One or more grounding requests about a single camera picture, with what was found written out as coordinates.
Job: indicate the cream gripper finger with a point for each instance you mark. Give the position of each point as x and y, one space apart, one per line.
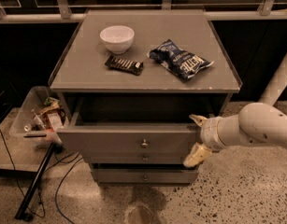
198 154
199 120

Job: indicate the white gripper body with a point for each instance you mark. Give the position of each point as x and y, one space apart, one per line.
209 133

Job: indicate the grey top drawer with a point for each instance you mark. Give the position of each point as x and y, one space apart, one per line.
107 126

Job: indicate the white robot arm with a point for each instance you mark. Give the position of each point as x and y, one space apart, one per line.
256 124

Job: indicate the grey drawer cabinet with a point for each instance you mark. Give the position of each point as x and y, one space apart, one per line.
82 72

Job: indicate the grey middle drawer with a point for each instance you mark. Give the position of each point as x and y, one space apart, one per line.
140 158

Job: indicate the blue chip bag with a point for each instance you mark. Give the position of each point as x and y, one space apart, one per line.
179 62

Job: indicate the dark chocolate bar wrapper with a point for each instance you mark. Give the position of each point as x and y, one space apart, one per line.
124 65

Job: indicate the white ceramic bowl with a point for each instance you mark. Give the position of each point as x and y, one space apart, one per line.
118 38

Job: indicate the metal window railing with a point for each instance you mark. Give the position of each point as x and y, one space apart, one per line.
27 11

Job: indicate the snack packages in bin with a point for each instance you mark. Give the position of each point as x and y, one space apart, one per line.
50 117

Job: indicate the clear plastic bin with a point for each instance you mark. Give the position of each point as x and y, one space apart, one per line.
24 127

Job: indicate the black metal stand leg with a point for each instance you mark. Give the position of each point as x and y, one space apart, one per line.
35 181

